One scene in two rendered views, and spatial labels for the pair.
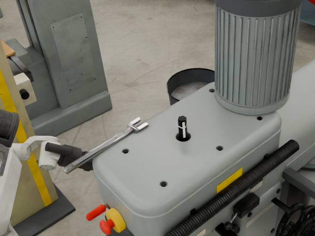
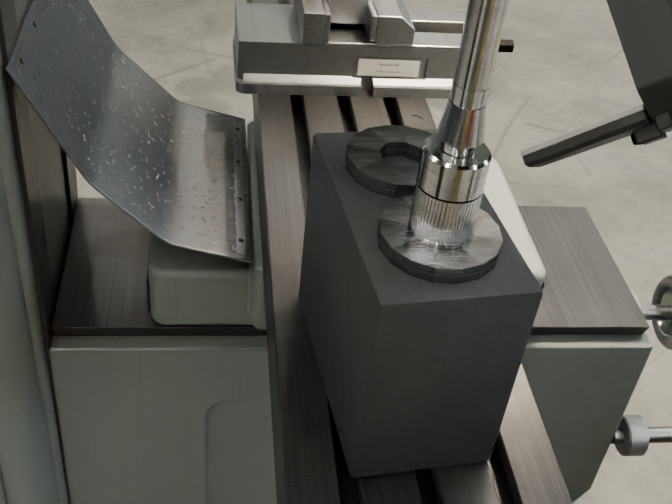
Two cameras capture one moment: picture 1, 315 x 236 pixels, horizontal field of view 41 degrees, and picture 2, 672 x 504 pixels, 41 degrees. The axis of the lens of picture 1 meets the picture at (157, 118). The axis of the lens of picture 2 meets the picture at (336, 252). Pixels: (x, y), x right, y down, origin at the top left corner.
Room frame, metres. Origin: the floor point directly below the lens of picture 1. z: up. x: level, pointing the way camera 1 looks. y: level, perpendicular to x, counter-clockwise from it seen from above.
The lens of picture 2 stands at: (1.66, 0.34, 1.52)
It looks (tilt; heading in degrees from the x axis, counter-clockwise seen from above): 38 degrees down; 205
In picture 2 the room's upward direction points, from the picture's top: 7 degrees clockwise
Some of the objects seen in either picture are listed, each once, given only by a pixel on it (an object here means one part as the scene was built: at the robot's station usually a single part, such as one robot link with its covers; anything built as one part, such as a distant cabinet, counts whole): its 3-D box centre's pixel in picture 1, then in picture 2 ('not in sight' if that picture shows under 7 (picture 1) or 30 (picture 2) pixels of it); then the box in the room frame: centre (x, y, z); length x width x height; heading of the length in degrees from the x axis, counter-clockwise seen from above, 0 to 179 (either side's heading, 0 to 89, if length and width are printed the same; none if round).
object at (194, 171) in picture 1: (189, 156); not in sight; (0.78, -0.07, 1.81); 0.47 x 0.26 x 0.16; 125
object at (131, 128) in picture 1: (106, 145); not in sight; (0.77, 0.13, 1.89); 0.24 x 0.04 x 0.01; 128
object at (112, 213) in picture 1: (115, 220); not in sight; (0.64, 0.13, 1.76); 0.06 x 0.02 x 0.06; 35
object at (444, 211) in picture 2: not in sight; (447, 195); (1.15, 0.19, 1.17); 0.05 x 0.05 x 0.06
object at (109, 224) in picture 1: (107, 225); not in sight; (0.63, 0.15, 1.76); 0.04 x 0.03 x 0.04; 35
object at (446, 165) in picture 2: not in sight; (456, 154); (1.15, 0.19, 1.20); 0.05 x 0.05 x 0.01
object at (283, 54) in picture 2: not in sight; (363, 34); (0.61, -0.13, 0.99); 0.35 x 0.15 x 0.11; 126
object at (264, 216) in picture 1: (233, 201); not in sight; (0.88, -0.22, 1.47); 0.24 x 0.19 x 0.26; 35
